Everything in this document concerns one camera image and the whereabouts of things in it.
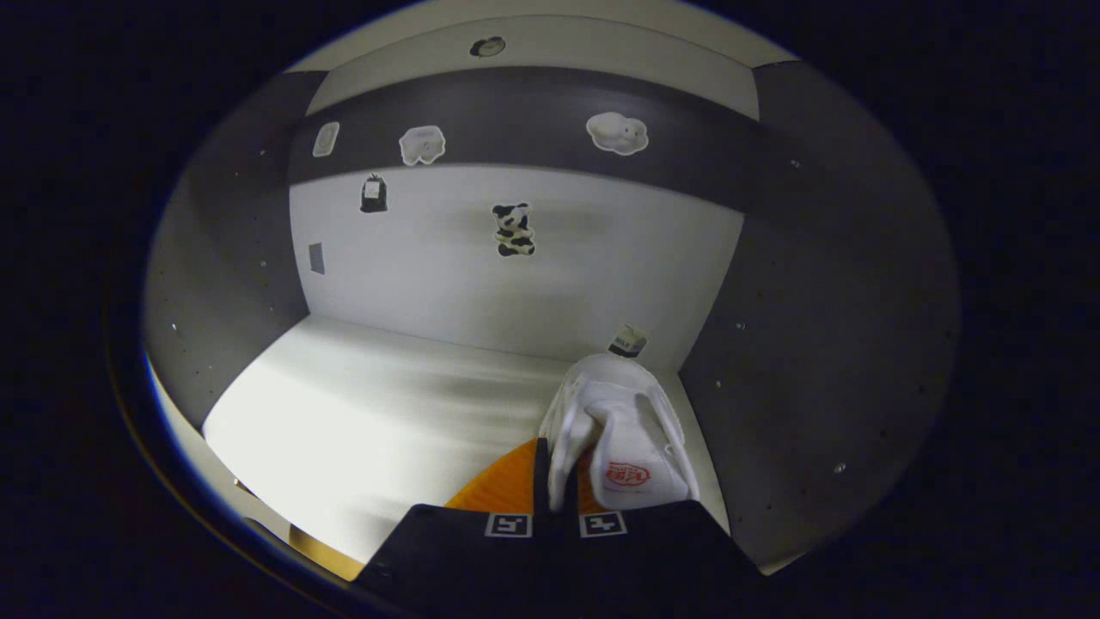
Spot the white cabinet shelf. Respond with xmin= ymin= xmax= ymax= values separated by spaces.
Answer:
xmin=202 ymin=314 xmax=731 ymax=564

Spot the white shoe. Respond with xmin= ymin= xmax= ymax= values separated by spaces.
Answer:
xmin=539 ymin=352 xmax=701 ymax=515

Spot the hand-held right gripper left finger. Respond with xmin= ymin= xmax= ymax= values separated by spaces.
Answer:
xmin=348 ymin=437 xmax=555 ymax=616

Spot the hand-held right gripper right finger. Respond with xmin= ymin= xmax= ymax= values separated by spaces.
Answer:
xmin=554 ymin=445 xmax=774 ymax=616

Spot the white shoe cabinet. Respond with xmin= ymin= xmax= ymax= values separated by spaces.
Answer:
xmin=142 ymin=0 xmax=962 ymax=581

